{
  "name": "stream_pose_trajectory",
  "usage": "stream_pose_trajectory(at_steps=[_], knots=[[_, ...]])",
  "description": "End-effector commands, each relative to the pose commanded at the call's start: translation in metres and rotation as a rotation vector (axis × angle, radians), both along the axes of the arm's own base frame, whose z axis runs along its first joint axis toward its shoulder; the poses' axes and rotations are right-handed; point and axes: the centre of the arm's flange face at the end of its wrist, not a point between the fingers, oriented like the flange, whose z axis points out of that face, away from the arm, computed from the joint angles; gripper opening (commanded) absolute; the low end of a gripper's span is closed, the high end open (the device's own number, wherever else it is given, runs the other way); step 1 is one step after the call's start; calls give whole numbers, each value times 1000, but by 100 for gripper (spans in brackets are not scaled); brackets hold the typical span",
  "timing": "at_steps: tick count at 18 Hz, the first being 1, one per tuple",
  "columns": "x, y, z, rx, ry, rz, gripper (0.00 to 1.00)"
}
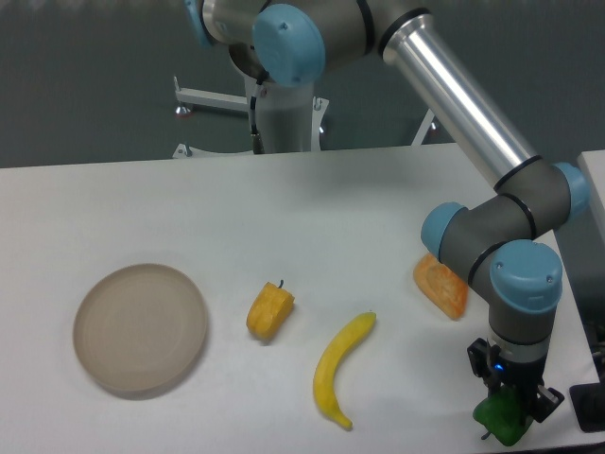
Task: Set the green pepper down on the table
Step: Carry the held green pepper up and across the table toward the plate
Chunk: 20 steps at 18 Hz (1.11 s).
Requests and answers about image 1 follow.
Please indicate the yellow toy bell pepper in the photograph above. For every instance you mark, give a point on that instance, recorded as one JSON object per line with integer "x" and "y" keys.
{"x": 269, "y": 310}

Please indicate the green toy pepper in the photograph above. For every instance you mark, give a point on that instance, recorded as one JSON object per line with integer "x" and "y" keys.
{"x": 502, "y": 415}

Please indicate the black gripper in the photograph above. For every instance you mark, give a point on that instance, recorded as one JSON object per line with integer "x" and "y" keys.
{"x": 502, "y": 363}

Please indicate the orange toy pumpkin slice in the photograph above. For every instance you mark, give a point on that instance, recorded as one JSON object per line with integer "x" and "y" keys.
{"x": 441, "y": 286}

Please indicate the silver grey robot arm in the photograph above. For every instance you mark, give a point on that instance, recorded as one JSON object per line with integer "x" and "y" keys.
{"x": 494, "y": 247}

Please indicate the beige round plate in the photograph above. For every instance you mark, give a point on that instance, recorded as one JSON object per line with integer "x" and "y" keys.
{"x": 141, "y": 330}

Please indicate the black device at table edge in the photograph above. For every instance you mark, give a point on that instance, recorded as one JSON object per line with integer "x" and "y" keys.
{"x": 588, "y": 399}

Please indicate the yellow toy banana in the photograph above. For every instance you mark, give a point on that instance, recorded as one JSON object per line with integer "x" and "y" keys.
{"x": 324, "y": 381}

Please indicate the white side table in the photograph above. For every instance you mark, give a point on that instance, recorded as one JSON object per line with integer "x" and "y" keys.
{"x": 592, "y": 165}

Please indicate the white robot stand frame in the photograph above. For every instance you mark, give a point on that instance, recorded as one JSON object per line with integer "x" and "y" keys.
{"x": 330, "y": 115}

